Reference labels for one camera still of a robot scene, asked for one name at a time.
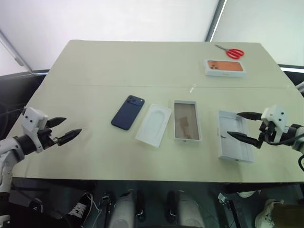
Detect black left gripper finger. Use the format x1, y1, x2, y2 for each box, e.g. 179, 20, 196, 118
57, 128, 83, 146
47, 116, 67, 128

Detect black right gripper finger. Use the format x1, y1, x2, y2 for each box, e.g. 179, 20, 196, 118
227, 131, 260, 150
237, 111, 262, 121

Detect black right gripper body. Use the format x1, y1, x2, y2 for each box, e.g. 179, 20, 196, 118
257, 119, 276, 150

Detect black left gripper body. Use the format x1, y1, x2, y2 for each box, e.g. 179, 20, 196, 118
37, 126, 59, 150

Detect white phone box base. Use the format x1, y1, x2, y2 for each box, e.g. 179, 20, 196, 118
173, 99, 203, 144

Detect dark blue smartphone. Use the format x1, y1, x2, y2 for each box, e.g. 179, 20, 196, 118
111, 95, 146, 131

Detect white box lid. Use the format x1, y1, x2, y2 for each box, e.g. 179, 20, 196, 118
218, 109, 256, 164

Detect closed box with orange phone print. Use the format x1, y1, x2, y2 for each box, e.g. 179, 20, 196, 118
204, 59, 247, 78

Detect black metal stand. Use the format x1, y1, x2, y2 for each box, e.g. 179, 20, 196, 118
217, 192, 241, 228

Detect black sneaker with white laces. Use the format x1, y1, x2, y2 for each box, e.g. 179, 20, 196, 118
67, 192, 95, 224

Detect grey diagonal metal bar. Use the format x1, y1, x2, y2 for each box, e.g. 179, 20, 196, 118
0, 30, 34, 75

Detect white moulded insert tray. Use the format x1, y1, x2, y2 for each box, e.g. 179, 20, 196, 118
134, 103, 172, 149

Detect grey rounded robot leg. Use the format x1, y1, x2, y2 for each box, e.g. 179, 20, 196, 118
177, 189, 206, 228
109, 189, 136, 228

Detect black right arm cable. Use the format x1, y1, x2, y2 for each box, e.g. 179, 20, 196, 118
262, 132, 304, 172

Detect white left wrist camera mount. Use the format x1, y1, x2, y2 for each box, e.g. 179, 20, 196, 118
21, 106, 49, 153

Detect red handled scissors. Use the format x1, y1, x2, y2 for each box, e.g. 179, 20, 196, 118
214, 44, 246, 60

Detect dark window frame post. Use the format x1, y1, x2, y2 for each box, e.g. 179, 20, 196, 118
205, 0, 228, 43

